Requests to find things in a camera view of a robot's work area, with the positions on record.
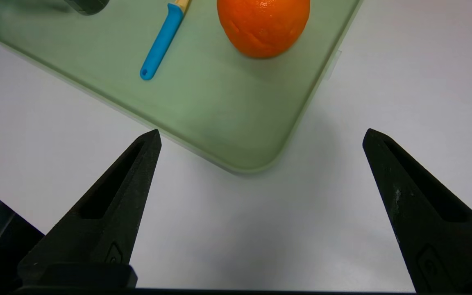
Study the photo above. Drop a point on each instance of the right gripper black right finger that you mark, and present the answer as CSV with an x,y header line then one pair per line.
x,y
449,254

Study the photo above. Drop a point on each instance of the light green plastic tray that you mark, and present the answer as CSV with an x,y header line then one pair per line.
x,y
219,106

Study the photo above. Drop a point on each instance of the orange fruit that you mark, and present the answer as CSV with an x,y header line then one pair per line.
x,y
262,24

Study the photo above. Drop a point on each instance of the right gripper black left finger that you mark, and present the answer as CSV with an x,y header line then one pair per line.
x,y
113,229

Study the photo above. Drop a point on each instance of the black cosmetic tube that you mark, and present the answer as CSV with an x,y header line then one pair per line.
x,y
86,6

